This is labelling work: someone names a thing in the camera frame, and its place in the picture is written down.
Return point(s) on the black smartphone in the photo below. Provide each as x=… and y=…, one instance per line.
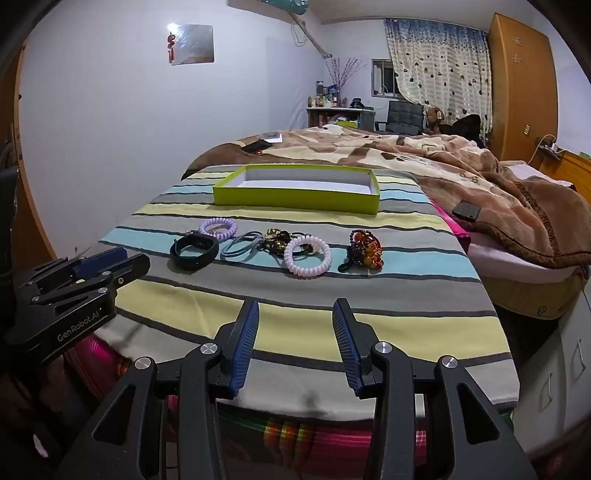
x=255, y=146

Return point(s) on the wrapped wall pipe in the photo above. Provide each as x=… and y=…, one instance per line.
x=309, y=37

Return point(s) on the black desk object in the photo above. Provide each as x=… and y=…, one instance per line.
x=358, y=103

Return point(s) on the white cabinet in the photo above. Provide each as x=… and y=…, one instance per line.
x=549, y=383

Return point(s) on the wooden wardrobe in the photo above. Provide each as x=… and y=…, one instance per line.
x=521, y=87

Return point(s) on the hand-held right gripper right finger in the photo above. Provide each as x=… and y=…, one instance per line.
x=345, y=346

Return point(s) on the wooden headboard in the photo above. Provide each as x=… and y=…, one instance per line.
x=572, y=170

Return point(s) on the heart print curtain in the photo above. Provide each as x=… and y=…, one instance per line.
x=438, y=64

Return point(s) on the wooden door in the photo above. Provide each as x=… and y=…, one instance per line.
x=27, y=207

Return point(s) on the red knot ornament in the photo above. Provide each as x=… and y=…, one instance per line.
x=171, y=46

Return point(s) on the white paper box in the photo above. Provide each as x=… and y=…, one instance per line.
x=272, y=136

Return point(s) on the purple flower branches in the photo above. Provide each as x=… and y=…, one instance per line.
x=344, y=71

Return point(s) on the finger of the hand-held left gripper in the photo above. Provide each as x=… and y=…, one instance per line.
x=99, y=261
x=131, y=270

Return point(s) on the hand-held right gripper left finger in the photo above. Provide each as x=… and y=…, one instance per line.
x=244, y=346

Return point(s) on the small dark flat case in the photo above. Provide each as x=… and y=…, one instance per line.
x=466, y=211

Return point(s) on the window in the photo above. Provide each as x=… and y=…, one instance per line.
x=382, y=78

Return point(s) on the brown teddy bear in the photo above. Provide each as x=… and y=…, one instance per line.
x=434, y=117

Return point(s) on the air conditioner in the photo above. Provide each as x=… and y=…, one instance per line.
x=272, y=7

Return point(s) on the black chair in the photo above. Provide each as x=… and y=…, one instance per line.
x=404, y=114

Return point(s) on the striped cloth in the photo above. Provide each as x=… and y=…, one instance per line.
x=277, y=295

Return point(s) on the power strip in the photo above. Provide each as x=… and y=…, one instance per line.
x=549, y=147

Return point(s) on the green cardboard box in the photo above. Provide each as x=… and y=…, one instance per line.
x=295, y=198

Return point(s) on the black clothing pile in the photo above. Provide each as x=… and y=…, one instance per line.
x=466, y=129

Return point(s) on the bed mattress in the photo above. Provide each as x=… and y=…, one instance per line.
x=517, y=272

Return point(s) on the group of bottles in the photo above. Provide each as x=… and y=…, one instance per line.
x=325, y=99

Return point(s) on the small green box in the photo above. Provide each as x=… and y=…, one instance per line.
x=346, y=124

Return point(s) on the square wall mirror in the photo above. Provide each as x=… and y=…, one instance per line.
x=194, y=46

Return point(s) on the black fitness band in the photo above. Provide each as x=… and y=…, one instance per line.
x=191, y=264

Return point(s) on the brown patterned blanket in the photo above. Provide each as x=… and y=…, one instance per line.
x=369, y=152

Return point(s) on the white shelf desk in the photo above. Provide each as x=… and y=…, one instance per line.
x=323, y=115

